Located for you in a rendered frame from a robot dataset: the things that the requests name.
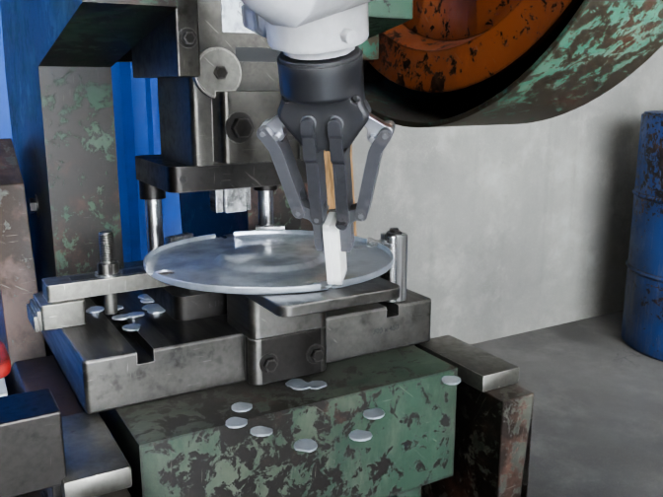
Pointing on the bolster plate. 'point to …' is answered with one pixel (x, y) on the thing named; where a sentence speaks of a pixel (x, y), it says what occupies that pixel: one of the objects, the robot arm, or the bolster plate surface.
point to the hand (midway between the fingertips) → (334, 248)
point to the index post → (397, 261)
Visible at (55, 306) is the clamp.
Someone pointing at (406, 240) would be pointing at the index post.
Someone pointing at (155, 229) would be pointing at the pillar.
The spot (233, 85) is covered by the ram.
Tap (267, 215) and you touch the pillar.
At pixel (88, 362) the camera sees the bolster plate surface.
